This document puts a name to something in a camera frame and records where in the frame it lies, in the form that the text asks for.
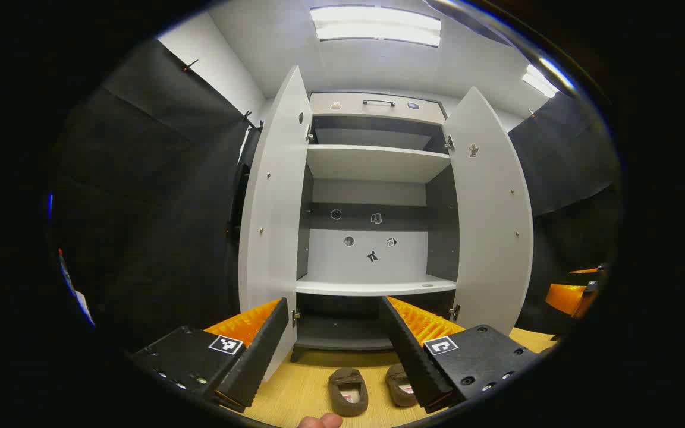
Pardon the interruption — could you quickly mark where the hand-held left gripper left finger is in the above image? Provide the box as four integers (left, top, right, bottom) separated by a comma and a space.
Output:
130, 297, 291, 414

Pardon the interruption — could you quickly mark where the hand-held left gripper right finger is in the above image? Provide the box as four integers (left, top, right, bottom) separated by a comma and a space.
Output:
378, 295, 544, 415

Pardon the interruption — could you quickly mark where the brown fuzzy shoe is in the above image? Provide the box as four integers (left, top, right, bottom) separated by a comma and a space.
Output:
327, 367, 369, 417
385, 363, 419, 408

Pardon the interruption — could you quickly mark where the white cabinet door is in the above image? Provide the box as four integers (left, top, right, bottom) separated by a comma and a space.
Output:
237, 65, 315, 381
442, 86, 535, 336

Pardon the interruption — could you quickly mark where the white shoe cabinet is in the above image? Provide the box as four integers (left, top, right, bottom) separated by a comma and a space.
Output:
292, 90, 462, 363

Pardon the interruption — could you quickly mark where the white cabinet drawer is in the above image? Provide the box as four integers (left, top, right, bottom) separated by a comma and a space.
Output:
309, 91, 447, 125

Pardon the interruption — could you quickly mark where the black backdrop cloth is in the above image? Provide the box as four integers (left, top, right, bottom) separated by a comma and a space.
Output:
45, 39, 266, 357
508, 89, 623, 333

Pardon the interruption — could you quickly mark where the small ceiling light panel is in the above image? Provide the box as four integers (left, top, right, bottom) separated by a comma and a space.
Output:
521, 62, 560, 99

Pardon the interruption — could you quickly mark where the large ceiling light panel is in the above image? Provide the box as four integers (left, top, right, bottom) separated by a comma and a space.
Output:
310, 5, 442, 48

